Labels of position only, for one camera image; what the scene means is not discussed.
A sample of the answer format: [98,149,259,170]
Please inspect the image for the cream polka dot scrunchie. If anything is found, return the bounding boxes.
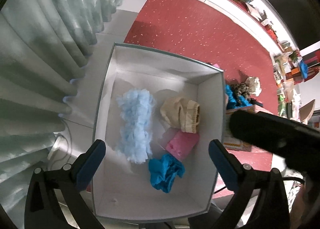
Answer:
[245,76,262,96]

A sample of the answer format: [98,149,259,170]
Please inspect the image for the leopard print scrunchie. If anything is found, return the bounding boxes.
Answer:
[231,82,252,100]

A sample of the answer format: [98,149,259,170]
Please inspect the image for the beige knit sock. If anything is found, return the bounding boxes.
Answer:
[160,96,200,133]

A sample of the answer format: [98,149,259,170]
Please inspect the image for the light blue fluffy cloth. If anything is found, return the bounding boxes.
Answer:
[116,88,156,164]

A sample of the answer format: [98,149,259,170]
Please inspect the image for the person's right hand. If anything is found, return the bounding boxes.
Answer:
[290,185,311,228]

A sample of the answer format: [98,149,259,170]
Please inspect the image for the white open storage box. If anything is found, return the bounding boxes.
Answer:
[92,44,226,222]

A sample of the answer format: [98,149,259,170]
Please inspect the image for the red speckled floor mat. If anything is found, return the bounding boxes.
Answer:
[124,0,279,199]

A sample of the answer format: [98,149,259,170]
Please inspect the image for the black television screen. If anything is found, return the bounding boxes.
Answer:
[267,0,319,50]

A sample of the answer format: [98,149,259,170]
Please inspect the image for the grey green curtain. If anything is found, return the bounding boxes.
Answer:
[1,0,123,228]

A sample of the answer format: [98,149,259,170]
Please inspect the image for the black cable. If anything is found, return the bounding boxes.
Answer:
[46,118,73,172]

